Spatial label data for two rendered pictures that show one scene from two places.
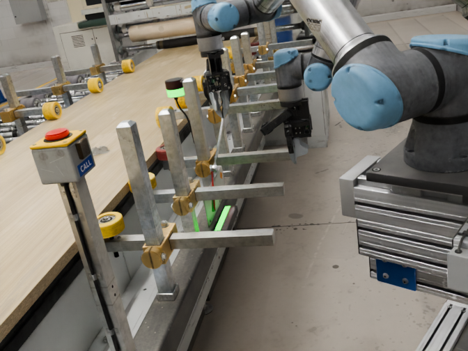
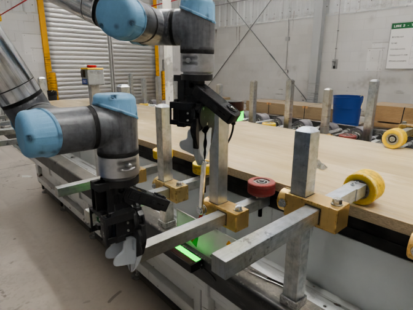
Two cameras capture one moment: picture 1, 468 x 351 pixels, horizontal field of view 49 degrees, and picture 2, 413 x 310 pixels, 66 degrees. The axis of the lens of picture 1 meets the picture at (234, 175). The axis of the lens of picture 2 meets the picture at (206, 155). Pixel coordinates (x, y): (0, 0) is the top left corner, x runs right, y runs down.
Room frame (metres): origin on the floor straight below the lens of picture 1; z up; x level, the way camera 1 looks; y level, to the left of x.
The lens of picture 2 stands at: (1.98, -0.60, 1.22)
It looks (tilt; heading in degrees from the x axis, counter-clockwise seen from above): 15 degrees down; 123
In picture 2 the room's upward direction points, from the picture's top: straight up
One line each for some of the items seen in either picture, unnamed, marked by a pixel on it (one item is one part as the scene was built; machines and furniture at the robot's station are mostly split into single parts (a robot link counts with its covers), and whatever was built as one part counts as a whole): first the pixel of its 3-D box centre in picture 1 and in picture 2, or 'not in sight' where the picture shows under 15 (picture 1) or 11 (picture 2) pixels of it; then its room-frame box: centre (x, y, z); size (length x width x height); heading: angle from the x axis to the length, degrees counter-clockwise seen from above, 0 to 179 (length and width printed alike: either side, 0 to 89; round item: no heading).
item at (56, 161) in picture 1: (64, 158); (92, 77); (0.83, 0.28, 1.18); 0.07 x 0.07 x 0.08; 75
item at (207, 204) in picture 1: (215, 194); (204, 239); (1.53, 0.07, 0.75); 0.26 x 0.01 x 0.10; 165
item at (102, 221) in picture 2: (296, 118); (118, 206); (1.53, -0.22, 0.96); 0.09 x 0.08 x 0.12; 75
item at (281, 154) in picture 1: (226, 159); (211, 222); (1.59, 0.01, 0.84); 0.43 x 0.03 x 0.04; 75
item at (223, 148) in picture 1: (220, 132); (298, 236); (1.81, 0.02, 0.87); 0.03 x 0.03 x 0.48; 75
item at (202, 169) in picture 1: (206, 162); (224, 211); (1.59, 0.08, 0.85); 0.13 x 0.06 x 0.05; 165
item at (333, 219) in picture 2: (218, 111); (310, 207); (1.83, 0.02, 0.95); 0.13 x 0.06 x 0.05; 165
